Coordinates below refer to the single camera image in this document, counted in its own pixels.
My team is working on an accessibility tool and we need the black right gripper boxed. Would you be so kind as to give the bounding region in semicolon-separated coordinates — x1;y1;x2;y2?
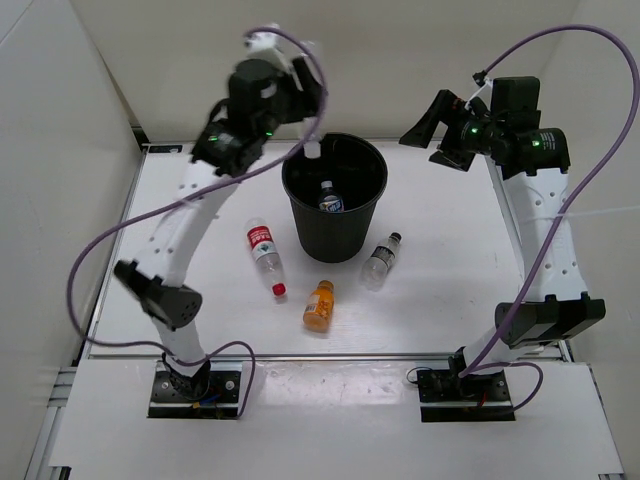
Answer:
399;91;504;173

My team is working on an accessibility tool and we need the clear bottle blue cap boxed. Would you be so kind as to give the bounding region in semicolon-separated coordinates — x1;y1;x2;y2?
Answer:
302;118;321;159

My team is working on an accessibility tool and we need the clear bottle white cap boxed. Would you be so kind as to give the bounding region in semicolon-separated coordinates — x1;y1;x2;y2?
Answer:
318;180;345;213

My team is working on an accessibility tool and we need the clear bottle red label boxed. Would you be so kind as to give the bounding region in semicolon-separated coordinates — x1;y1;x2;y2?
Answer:
245;217;287;299

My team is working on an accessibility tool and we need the clear bottle black cap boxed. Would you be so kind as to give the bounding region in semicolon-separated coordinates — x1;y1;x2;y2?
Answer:
360;232;402;291

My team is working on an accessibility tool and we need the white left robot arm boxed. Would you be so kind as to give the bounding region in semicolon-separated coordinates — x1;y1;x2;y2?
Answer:
114;26;323;402

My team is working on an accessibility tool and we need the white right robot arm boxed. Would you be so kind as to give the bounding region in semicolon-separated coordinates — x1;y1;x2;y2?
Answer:
399;76;606;400

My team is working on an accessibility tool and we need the black plastic waste bin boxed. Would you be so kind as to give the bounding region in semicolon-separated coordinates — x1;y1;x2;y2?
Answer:
282;133;388;263

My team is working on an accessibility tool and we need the white zip tie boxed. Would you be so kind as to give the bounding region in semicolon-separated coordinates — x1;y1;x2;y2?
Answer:
519;205;640;224

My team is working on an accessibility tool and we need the orange juice bottle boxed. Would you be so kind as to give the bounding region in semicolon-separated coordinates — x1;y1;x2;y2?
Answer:
303;280;335;333

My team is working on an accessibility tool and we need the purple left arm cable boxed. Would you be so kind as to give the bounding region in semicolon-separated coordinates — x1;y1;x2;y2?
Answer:
67;27;329;419

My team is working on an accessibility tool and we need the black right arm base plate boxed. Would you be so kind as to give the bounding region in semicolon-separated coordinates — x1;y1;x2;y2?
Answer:
406;367;515;423

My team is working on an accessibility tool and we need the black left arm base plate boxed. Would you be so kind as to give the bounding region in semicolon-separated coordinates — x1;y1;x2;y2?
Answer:
147;361;243;420

